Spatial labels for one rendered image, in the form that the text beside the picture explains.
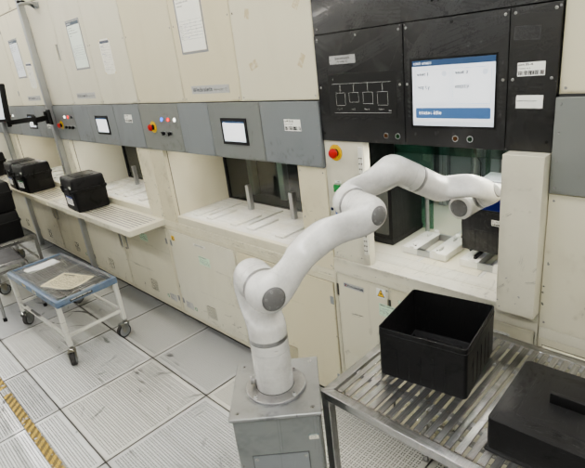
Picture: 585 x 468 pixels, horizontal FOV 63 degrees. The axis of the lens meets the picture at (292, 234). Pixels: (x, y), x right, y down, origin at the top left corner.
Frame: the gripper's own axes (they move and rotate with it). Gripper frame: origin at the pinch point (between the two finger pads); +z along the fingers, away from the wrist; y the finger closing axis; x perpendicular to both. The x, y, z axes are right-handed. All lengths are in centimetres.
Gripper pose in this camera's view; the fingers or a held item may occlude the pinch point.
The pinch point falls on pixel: (500, 184)
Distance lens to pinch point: 200.3
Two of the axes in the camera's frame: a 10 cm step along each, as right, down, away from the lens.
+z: 7.1, -3.3, 6.3
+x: -1.1, -9.3, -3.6
